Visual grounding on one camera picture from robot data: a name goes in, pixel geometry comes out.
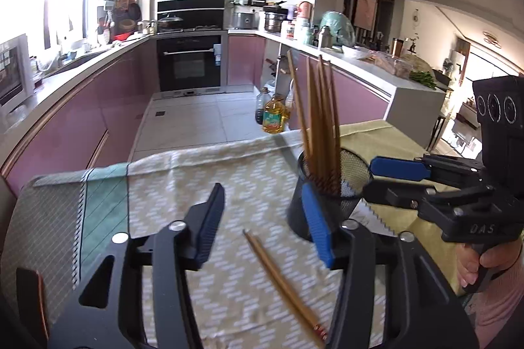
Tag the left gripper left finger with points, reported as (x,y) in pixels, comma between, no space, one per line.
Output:
(105,310)

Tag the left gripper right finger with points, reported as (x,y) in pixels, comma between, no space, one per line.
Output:
(421,309)

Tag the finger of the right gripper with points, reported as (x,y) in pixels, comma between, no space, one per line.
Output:
(397,194)
(399,169)

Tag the black mesh utensil cup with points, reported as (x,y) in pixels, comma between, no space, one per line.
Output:
(342,196)

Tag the pink sleeved right forearm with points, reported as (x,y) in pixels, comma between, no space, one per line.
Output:
(498,311)

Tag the right hand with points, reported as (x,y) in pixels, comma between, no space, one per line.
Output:
(499,258)

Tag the green leafy vegetables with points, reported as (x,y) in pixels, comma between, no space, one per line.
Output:
(424,78)

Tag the clear plastic food container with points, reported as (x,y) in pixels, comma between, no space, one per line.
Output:
(393,65)

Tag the patterned tablecloth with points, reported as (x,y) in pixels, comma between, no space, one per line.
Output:
(63,221)

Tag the wooden chair back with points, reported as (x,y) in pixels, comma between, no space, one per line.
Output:
(31,304)

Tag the white bowl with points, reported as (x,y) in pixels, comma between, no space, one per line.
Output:
(356,52)

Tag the cooking oil bottle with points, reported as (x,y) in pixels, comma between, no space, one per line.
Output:
(273,115)

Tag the steel vacuum flask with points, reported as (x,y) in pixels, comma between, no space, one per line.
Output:
(325,37)

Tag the dark sauce bottle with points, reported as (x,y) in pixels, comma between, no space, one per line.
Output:
(262,99)

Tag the pink thermos jug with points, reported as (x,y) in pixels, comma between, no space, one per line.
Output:
(304,14)

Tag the steel stock pot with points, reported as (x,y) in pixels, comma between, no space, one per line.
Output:
(274,17)

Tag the silver rice cooker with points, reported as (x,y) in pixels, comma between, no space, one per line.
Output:
(245,20)

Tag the black built-in oven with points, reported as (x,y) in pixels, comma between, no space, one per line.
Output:
(190,63)

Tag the white microwave oven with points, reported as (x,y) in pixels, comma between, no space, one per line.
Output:
(16,74)

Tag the black range hood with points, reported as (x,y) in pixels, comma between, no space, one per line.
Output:
(197,14)

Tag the black wok on stove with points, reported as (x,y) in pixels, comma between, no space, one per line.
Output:
(170,23)

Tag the black camera box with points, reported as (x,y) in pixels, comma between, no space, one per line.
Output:
(499,104)

